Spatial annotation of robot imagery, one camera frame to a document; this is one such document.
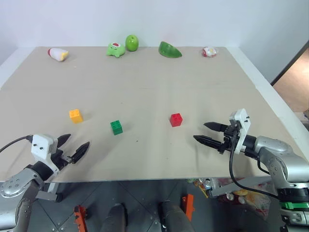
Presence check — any red toy brick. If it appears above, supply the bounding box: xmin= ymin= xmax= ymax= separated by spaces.
xmin=169 ymin=113 xmax=183 ymax=128

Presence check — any bag of colourful toys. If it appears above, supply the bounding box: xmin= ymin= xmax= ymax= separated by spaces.
xmin=193 ymin=177 xmax=272 ymax=219

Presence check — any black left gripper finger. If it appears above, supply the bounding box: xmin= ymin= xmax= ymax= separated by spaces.
xmin=57 ymin=133 xmax=72 ymax=148
xmin=71 ymin=141 xmax=90 ymax=164

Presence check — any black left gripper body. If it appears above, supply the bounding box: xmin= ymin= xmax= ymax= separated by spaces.
xmin=50 ymin=149 xmax=74 ymax=171

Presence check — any green toy brick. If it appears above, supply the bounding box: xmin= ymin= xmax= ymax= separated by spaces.
xmin=110 ymin=119 xmax=124 ymax=135

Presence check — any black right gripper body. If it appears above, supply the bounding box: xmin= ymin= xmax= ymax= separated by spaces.
xmin=217 ymin=123 xmax=242 ymax=155

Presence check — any green melon slice toy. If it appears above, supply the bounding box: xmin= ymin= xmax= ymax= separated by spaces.
xmin=158 ymin=41 xmax=183 ymax=59

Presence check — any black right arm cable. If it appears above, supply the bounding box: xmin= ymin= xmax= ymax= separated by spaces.
xmin=229 ymin=130 xmax=281 ymax=200

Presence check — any green toy apple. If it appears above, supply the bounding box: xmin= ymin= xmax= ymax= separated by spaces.
xmin=125 ymin=34 xmax=140 ymax=52

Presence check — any grey table leg bracket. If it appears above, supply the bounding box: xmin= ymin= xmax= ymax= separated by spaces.
xmin=36 ymin=182 xmax=64 ymax=202
xmin=209 ymin=176 xmax=273 ymax=198

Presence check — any red and white wrapped toy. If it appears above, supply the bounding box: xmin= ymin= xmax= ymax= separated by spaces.
xmin=202 ymin=46 xmax=219 ymax=58

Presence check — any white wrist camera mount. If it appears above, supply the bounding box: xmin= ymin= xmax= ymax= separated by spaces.
xmin=228 ymin=108 xmax=252 ymax=154
xmin=31 ymin=134 xmax=60 ymax=173

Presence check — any white and yellow toy bottle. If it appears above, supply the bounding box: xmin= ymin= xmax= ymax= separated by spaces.
xmin=47 ymin=47 xmax=70 ymax=62

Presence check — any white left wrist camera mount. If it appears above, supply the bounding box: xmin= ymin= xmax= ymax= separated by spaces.
xmin=31 ymin=134 xmax=60 ymax=173

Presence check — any orange toy brick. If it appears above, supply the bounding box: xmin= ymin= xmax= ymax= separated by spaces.
xmin=69 ymin=109 xmax=84 ymax=125

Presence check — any green frog plush toy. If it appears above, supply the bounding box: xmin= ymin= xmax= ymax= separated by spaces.
xmin=106 ymin=42 xmax=126 ymax=58

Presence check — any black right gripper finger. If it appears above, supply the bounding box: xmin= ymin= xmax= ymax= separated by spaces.
xmin=203 ymin=122 xmax=229 ymax=133
xmin=193 ymin=135 xmax=223 ymax=150

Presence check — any orange clamp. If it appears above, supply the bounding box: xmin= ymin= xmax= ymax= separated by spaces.
xmin=181 ymin=194 xmax=195 ymax=222
xmin=73 ymin=204 xmax=88 ymax=232

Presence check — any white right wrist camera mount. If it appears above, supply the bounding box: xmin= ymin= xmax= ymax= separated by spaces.
xmin=228 ymin=108 xmax=252 ymax=154

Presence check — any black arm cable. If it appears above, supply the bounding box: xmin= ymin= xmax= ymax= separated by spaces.
xmin=229 ymin=130 xmax=281 ymax=200
xmin=0 ymin=135 xmax=33 ymax=153

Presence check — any dark rounded robot leg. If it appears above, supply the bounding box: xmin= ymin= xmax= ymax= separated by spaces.
xmin=100 ymin=203 xmax=128 ymax=232
xmin=158 ymin=201 xmax=196 ymax=232

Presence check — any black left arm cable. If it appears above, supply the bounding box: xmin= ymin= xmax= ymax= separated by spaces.
xmin=0 ymin=135 xmax=33 ymax=153

